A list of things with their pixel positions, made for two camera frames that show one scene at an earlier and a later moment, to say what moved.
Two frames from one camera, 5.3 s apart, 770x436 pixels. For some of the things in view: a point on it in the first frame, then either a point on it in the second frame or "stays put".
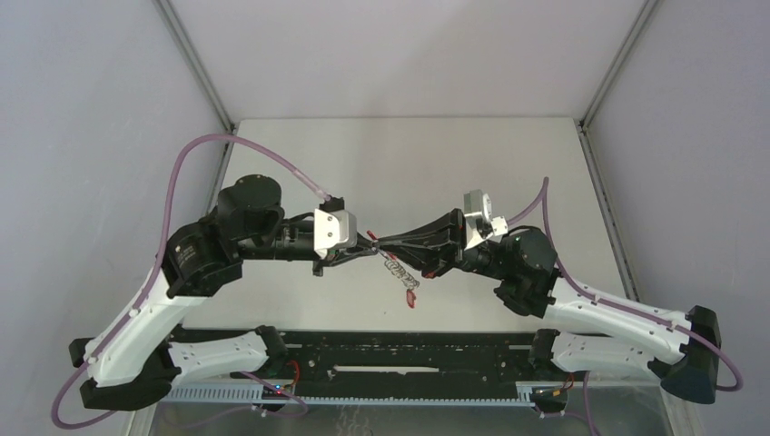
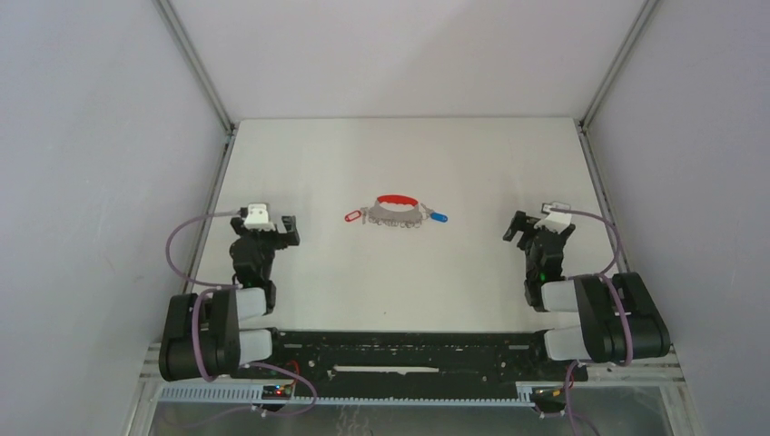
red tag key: (410, 298) -> (357, 213)
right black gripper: (413, 248) -> (520, 222)
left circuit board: (269, 392) stays put
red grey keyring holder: (392, 264) -> (396, 210)
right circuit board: (555, 395) stays put
